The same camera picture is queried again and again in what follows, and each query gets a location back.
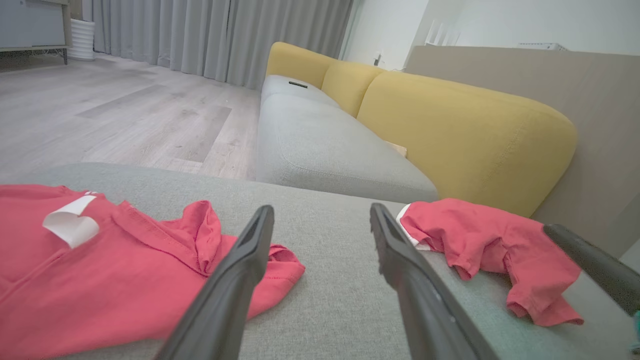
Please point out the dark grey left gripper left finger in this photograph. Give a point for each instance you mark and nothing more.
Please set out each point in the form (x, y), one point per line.
(225, 295)

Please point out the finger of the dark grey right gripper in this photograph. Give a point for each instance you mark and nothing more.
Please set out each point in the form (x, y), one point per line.
(600, 270)

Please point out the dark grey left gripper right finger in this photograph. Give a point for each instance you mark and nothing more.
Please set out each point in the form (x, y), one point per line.
(425, 305)

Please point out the red shorts with white stripe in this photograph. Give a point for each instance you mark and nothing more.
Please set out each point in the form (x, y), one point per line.
(490, 240)

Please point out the red basketball jersey white trim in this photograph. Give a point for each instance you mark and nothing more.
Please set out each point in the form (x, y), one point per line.
(125, 285)

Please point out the tan cardboard piece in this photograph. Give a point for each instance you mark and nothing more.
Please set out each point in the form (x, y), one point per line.
(397, 148)

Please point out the large yellow sofa back cushion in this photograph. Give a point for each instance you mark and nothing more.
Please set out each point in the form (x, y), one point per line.
(465, 140)

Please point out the beige panel behind sofa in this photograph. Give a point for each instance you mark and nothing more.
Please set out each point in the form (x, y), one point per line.
(600, 100)

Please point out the long grey sofa seat cushion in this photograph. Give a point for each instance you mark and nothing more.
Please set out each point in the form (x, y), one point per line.
(325, 145)

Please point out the short grey sofa seat cushion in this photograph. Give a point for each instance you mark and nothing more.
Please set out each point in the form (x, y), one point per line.
(285, 92)

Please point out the black remote control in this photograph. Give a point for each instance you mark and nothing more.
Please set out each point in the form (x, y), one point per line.
(298, 84)

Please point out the medium yellow sofa back cushion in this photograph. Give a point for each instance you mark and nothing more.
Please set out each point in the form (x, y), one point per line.
(347, 85)

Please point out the small yellow sofa back cushion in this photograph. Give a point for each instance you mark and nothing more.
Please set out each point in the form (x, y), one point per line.
(297, 62)

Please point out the grey pleated curtain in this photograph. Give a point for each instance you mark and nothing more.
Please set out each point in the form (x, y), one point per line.
(200, 35)

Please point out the white ribbed round bin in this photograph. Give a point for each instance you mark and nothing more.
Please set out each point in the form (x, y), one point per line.
(81, 40)

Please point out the black wall plug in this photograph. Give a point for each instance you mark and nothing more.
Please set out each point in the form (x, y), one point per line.
(377, 60)

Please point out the white rack by wall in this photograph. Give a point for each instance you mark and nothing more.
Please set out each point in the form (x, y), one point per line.
(442, 34)

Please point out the grey cabinet with wooden frame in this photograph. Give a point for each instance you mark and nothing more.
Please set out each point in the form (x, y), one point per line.
(30, 25)

